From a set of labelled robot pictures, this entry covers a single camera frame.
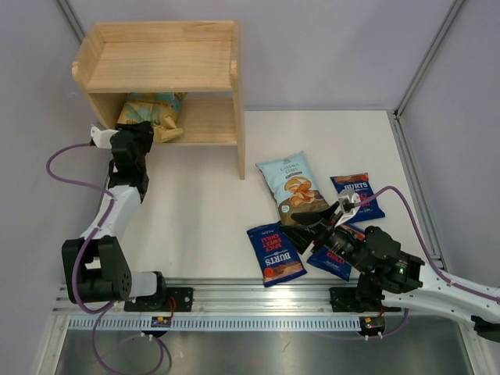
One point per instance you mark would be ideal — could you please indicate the blue Burts bag left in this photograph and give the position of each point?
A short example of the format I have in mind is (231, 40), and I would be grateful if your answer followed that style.
(278, 258)

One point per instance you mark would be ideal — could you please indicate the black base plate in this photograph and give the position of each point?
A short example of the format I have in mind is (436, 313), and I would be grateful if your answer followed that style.
(177, 299)
(343, 300)

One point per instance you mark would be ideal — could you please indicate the light blue cassava chips bag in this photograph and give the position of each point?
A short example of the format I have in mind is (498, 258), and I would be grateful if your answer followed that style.
(293, 186)

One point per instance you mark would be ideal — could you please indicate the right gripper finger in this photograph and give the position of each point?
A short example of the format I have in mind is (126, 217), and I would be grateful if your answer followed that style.
(309, 218)
(304, 238)

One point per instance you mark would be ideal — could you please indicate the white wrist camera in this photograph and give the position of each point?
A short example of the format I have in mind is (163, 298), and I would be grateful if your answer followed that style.
(101, 137)
(348, 201)

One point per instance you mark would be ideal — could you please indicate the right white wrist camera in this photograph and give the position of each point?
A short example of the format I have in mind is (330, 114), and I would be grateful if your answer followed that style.
(348, 201)

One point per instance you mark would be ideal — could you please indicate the right aluminium frame post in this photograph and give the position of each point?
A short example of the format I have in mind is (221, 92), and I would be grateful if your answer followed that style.
(434, 48)

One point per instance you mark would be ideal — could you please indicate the aluminium frame post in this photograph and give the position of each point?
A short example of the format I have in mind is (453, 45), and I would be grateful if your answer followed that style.
(434, 48)
(70, 16)

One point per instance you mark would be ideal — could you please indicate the left aluminium frame post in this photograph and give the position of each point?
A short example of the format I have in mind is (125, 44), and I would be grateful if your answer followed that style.
(70, 16)

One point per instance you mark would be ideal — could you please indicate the white slotted cable duct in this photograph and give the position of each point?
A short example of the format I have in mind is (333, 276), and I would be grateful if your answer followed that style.
(229, 323)

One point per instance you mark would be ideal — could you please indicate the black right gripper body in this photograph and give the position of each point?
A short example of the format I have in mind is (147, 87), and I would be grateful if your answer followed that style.
(341, 241)

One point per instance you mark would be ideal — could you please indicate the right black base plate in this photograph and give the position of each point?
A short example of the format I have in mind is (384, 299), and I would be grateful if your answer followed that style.
(343, 300)

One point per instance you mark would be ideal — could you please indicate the blue Burts bag right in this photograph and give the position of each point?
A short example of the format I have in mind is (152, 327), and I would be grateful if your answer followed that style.
(361, 185)

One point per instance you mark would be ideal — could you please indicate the wooden two-tier shelf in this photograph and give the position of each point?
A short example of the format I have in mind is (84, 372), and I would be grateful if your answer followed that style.
(201, 58)

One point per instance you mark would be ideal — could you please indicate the aluminium mounting rail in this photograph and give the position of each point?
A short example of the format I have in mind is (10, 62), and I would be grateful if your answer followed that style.
(248, 297)

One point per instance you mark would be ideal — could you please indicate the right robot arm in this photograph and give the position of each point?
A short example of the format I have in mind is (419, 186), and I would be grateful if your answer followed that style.
(390, 278)

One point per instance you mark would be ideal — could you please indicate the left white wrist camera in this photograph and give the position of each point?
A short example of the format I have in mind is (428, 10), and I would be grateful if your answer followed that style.
(101, 137)

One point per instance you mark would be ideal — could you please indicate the blue Burts bag middle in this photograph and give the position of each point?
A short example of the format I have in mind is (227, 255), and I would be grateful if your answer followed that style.
(326, 260)

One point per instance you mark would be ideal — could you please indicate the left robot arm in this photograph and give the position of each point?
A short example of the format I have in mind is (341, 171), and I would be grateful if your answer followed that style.
(96, 270)

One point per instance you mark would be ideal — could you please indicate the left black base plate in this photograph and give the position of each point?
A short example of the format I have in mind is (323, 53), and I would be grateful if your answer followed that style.
(177, 299)

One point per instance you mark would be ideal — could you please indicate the blue burts bag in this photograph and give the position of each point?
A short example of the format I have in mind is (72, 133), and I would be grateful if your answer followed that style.
(278, 258)
(361, 185)
(326, 260)

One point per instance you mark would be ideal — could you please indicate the yellow kettle chips bag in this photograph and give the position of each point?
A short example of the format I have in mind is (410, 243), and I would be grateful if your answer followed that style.
(162, 110)

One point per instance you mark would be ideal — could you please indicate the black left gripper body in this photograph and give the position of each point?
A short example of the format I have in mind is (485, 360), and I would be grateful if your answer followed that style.
(144, 141)

